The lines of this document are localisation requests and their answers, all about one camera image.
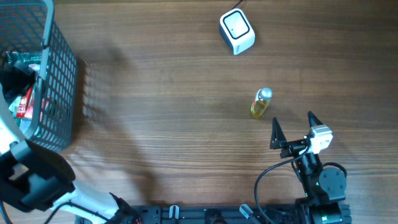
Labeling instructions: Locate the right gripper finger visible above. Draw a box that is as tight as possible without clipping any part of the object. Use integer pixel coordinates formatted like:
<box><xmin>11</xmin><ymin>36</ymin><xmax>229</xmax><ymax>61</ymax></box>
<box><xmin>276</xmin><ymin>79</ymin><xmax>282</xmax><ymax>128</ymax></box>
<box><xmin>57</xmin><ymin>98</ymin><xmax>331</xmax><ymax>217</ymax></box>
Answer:
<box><xmin>270</xmin><ymin>117</ymin><xmax>287</xmax><ymax>149</ymax></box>
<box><xmin>307</xmin><ymin>111</ymin><xmax>323</xmax><ymax>128</ymax></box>

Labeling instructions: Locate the camera cable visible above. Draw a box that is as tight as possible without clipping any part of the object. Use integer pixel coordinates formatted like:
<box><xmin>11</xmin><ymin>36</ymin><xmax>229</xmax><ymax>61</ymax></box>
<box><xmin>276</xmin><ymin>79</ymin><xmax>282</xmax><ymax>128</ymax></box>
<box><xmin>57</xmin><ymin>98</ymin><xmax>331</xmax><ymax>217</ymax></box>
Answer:
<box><xmin>253</xmin><ymin>143</ymin><xmax>311</xmax><ymax>224</ymax></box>
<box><xmin>0</xmin><ymin>198</ymin><xmax>125</xmax><ymax>224</ymax></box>

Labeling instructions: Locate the grey plastic mesh basket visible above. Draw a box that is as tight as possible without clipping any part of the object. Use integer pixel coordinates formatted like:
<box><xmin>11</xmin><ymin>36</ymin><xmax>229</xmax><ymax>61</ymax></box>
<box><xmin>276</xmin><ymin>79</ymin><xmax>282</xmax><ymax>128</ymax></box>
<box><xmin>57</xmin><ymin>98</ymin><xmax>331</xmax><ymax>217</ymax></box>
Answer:
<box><xmin>1</xmin><ymin>1</ymin><xmax>78</xmax><ymax>152</ymax></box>

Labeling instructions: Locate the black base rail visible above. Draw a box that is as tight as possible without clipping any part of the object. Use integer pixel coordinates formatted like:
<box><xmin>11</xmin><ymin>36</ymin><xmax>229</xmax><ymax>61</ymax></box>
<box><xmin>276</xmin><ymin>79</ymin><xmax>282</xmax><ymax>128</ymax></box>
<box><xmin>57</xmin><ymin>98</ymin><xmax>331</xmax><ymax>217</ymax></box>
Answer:
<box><xmin>74</xmin><ymin>203</ymin><xmax>352</xmax><ymax>224</ymax></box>

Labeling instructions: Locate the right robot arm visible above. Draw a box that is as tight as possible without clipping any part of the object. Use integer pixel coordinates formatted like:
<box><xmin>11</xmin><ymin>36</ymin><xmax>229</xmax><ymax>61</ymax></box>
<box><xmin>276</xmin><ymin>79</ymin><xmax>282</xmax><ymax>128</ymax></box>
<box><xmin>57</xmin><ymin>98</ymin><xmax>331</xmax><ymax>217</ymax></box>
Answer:
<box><xmin>264</xmin><ymin>111</ymin><xmax>352</xmax><ymax>224</ymax></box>

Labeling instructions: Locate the red coffee stick sachet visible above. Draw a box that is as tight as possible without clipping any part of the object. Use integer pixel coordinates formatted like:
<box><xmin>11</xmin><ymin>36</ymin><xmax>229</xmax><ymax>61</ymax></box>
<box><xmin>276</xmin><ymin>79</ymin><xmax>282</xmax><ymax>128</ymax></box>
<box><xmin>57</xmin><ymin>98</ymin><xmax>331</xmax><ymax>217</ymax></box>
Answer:
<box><xmin>16</xmin><ymin>86</ymin><xmax>34</xmax><ymax>118</ymax></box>

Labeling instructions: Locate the right camera cable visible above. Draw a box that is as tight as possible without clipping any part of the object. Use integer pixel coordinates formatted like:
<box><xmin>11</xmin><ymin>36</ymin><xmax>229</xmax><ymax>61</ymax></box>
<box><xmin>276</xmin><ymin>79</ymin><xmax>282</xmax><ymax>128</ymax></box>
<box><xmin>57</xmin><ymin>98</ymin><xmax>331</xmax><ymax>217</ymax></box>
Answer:
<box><xmin>253</xmin><ymin>143</ymin><xmax>311</xmax><ymax>224</ymax></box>

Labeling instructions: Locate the white barcode scanner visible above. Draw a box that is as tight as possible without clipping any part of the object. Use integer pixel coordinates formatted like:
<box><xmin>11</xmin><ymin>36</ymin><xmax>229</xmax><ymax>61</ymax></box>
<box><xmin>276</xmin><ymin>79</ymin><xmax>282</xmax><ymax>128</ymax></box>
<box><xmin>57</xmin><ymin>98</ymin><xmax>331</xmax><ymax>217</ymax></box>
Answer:
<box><xmin>219</xmin><ymin>8</ymin><xmax>256</xmax><ymax>55</ymax></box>

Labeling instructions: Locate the green sponge package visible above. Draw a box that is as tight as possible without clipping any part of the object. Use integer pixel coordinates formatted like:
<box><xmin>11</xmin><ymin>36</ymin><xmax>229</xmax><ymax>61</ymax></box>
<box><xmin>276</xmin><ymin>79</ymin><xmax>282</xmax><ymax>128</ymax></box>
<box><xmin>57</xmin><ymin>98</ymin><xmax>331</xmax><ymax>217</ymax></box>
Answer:
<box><xmin>6</xmin><ymin>51</ymin><xmax>42</xmax><ymax>66</ymax></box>

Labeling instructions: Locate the left camera cable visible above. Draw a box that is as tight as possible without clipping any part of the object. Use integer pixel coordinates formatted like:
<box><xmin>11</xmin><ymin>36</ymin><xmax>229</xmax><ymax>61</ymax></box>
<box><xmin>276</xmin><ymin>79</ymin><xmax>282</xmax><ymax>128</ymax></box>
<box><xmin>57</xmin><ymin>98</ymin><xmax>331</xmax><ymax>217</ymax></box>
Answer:
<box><xmin>0</xmin><ymin>198</ymin><xmax>125</xmax><ymax>224</ymax></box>

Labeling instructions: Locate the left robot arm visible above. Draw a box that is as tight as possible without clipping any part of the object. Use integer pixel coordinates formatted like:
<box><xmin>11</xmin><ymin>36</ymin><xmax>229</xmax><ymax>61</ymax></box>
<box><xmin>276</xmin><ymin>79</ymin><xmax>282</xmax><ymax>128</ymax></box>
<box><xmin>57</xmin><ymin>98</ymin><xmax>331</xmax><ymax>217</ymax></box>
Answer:
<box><xmin>1</xmin><ymin>60</ymin><xmax>142</xmax><ymax>223</ymax></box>

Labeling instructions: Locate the yellow dish soap bottle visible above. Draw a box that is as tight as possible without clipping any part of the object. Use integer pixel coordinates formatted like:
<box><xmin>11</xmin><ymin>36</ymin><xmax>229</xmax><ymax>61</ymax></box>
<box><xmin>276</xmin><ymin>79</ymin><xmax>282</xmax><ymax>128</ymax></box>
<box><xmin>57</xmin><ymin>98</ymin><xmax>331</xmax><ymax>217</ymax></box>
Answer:
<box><xmin>250</xmin><ymin>88</ymin><xmax>273</xmax><ymax>119</ymax></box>

